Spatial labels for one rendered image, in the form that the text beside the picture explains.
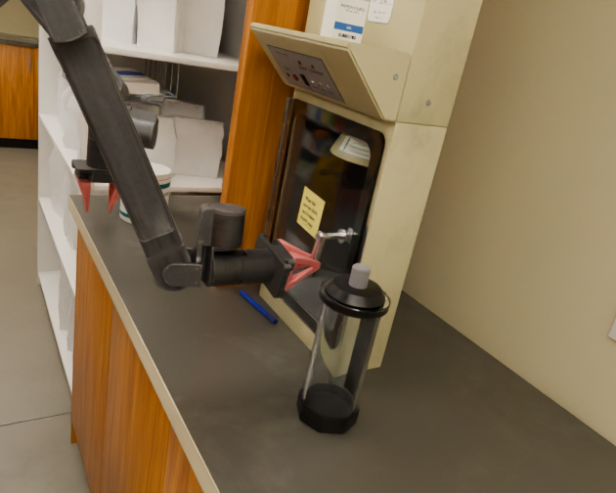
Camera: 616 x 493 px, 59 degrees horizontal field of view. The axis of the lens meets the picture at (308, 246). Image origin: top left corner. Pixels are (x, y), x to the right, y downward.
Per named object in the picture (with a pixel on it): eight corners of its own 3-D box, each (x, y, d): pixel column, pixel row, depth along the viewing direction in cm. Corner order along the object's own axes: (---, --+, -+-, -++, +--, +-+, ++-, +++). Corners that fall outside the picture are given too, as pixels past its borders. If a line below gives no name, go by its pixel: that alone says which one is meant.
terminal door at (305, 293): (262, 277, 122) (293, 96, 108) (334, 351, 99) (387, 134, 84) (259, 277, 122) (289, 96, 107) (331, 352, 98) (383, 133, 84)
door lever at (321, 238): (333, 279, 97) (326, 270, 99) (348, 233, 93) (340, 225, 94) (308, 281, 94) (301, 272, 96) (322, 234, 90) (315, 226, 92)
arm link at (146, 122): (108, 83, 110) (97, 71, 102) (165, 95, 112) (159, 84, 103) (98, 142, 110) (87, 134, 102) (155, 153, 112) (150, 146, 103)
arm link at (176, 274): (157, 265, 87) (161, 286, 79) (163, 196, 83) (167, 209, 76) (232, 268, 91) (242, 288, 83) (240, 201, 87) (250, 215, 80)
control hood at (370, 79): (294, 85, 108) (303, 32, 104) (397, 122, 83) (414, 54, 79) (242, 77, 102) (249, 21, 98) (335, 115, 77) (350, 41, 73)
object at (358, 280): (374, 294, 87) (383, 257, 85) (389, 324, 79) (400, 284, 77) (318, 289, 86) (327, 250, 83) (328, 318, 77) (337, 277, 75)
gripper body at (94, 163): (130, 180, 110) (133, 144, 107) (76, 178, 104) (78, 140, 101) (122, 170, 115) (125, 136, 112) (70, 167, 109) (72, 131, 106)
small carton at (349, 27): (347, 41, 88) (356, 1, 86) (360, 43, 84) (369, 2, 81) (319, 35, 86) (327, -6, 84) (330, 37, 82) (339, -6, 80)
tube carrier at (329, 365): (352, 389, 95) (380, 281, 88) (366, 432, 85) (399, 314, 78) (291, 384, 93) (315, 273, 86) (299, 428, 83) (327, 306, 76)
